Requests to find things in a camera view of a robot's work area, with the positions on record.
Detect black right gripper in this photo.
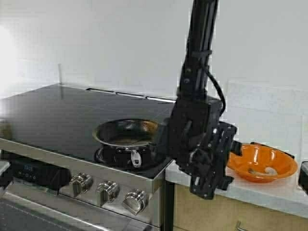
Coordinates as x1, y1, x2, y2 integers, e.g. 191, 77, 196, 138
154, 96, 243, 200

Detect black spatula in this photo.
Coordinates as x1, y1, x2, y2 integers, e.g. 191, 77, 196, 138
250, 142, 295, 159

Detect orange plastic bowl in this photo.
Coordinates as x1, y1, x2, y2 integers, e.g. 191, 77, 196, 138
227, 143, 298, 183

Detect raw shrimp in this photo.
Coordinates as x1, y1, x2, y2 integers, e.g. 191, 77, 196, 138
248, 167, 278, 176

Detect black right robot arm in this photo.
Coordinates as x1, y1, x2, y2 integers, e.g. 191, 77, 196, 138
153, 0, 242, 200

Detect wooden cabinet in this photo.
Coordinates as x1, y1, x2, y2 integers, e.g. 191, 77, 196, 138
173, 185, 308, 231

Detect black object at right edge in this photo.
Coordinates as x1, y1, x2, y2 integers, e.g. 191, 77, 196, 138
298, 161, 308, 194

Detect right steel stove knob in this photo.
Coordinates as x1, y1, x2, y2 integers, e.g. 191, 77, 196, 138
122, 189, 149, 215

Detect steel stove knob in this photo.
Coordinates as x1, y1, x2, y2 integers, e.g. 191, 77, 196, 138
69, 173, 93, 197
122, 189, 149, 215
95, 180, 120, 207

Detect middle steel stove knob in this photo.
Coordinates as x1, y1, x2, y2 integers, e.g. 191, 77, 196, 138
95, 180, 120, 207

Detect left steel stove knob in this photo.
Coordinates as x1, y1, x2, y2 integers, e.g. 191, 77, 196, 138
69, 173, 93, 197

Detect stainless steel stove range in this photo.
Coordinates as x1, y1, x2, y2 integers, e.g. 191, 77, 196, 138
0, 84, 174, 231

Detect steel drawer handle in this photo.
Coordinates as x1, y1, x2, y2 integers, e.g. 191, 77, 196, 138
235, 220, 248, 231

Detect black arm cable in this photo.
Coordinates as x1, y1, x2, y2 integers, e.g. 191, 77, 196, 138
205, 69, 227, 114

